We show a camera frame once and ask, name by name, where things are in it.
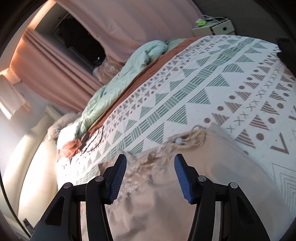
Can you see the pink curtain left panel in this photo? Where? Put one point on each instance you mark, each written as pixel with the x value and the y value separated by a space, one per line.
pixel 51 74

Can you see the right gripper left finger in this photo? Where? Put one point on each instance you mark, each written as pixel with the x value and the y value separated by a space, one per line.
pixel 61 220

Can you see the white pillow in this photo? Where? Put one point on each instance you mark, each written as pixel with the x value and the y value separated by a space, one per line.
pixel 68 134

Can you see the pink curtain panel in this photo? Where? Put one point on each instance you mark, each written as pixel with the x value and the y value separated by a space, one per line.
pixel 121 27
pixel 51 74

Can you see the cream padded headboard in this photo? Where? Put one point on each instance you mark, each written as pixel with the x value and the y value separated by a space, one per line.
pixel 30 180

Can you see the rust orange sheet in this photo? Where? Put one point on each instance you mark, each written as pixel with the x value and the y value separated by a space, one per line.
pixel 71 148

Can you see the mint green duvet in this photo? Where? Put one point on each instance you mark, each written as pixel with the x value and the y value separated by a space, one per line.
pixel 106 95

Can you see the white patterned bed blanket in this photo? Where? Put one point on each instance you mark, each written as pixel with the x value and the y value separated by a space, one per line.
pixel 235 82

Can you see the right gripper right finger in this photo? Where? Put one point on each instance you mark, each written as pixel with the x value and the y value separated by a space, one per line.
pixel 238 220

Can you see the black charger with cable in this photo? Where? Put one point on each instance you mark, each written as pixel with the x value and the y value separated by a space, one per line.
pixel 88 139

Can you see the grey plush toy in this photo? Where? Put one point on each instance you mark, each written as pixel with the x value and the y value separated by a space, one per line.
pixel 62 122

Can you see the beige zip jacket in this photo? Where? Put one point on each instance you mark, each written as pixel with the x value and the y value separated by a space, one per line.
pixel 151 205

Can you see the white bedside cabinet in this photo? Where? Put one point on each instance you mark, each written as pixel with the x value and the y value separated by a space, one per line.
pixel 208 25

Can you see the pink curtain right panel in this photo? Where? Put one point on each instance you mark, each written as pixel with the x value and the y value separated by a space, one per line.
pixel 121 27

